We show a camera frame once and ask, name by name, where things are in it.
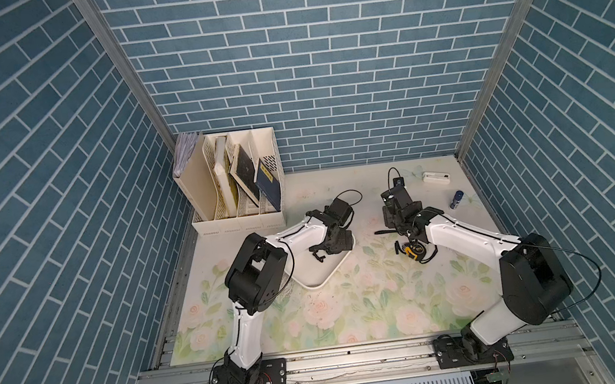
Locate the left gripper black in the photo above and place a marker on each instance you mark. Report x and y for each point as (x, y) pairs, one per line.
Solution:
(345, 243)

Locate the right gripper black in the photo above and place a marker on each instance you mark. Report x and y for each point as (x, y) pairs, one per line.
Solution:
(389, 222)

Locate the round black tape measure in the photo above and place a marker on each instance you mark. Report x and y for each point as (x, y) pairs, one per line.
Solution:
(320, 252)

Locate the black yellow tape measure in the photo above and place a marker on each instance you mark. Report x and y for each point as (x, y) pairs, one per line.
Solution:
(416, 251)

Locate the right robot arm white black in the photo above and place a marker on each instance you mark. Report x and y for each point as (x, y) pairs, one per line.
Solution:
(533, 282)

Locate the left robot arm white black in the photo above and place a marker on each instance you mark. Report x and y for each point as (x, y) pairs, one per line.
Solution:
(261, 271)

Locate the white storage tray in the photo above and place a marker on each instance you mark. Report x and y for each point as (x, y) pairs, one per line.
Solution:
(309, 273)

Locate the white rectangular box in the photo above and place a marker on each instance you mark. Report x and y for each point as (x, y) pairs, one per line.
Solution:
(436, 178)

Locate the small blue bottle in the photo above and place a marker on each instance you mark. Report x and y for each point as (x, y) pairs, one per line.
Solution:
(456, 200)

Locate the floral table mat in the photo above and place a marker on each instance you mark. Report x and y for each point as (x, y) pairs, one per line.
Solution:
(374, 295)

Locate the blue cover book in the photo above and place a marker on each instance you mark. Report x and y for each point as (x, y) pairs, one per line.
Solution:
(268, 185)

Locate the white plastic file organizer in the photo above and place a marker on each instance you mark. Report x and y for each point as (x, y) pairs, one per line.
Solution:
(258, 144)

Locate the black cover book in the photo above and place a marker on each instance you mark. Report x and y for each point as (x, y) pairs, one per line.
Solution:
(243, 171)

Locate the white and yellow book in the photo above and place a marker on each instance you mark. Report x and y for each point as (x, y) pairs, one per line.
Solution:
(226, 183)

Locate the beige file folder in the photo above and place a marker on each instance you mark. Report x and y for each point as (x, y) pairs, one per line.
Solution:
(192, 174)

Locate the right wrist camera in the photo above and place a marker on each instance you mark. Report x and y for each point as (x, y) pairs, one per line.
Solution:
(399, 182)

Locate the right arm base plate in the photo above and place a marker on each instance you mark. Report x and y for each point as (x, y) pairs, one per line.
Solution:
(454, 352)

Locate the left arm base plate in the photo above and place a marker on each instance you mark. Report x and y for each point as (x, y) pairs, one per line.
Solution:
(249, 378)

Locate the aluminium mounting rail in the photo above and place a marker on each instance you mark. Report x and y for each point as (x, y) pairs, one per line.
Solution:
(553, 353)

